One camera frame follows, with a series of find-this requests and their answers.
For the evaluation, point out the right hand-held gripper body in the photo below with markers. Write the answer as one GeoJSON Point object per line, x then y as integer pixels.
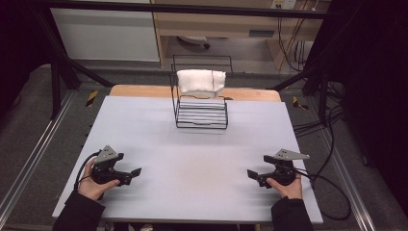
{"type": "Point", "coordinates": [284, 171]}

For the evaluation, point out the white cabinet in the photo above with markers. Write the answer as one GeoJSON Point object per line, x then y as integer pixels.
{"type": "Point", "coordinates": [106, 35]}

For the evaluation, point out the aluminium floor rail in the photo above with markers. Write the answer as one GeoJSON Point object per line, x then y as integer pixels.
{"type": "Point", "coordinates": [30, 160]}
{"type": "Point", "coordinates": [349, 189]}

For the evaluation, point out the black metal frame bar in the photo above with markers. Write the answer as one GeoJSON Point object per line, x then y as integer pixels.
{"type": "Point", "coordinates": [179, 8]}

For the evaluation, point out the yellow black floor tape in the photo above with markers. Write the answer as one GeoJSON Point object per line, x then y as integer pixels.
{"type": "Point", "coordinates": [91, 98]}
{"type": "Point", "coordinates": [300, 104]}

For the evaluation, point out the chair base with caster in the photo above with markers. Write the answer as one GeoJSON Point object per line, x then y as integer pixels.
{"type": "Point", "coordinates": [194, 40]}

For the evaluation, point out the light wooden desk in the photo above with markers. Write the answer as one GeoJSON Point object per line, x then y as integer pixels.
{"type": "Point", "coordinates": [224, 25]}

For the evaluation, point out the person's left hand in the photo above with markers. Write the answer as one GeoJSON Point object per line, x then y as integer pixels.
{"type": "Point", "coordinates": [91, 189]}

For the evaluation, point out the white towel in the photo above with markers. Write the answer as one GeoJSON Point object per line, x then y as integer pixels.
{"type": "Point", "coordinates": [197, 82]}

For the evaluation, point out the white power strip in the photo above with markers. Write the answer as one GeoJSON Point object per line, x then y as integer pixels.
{"type": "Point", "coordinates": [284, 4]}

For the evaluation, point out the black metal stand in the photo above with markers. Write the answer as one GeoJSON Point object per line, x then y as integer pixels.
{"type": "Point", "coordinates": [56, 86]}
{"type": "Point", "coordinates": [322, 93]}

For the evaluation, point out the white table mat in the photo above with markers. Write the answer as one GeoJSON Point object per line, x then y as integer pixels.
{"type": "Point", "coordinates": [192, 154]}

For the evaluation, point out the person's right hand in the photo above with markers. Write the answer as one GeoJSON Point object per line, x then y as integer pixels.
{"type": "Point", "coordinates": [290, 190]}

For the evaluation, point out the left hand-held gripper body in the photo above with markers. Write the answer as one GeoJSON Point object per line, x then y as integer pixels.
{"type": "Point", "coordinates": [104, 174]}

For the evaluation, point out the dark curtain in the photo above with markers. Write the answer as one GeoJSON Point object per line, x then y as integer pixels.
{"type": "Point", "coordinates": [19, 48]}
{"type": "Point", "coordinates": [375, 96]}

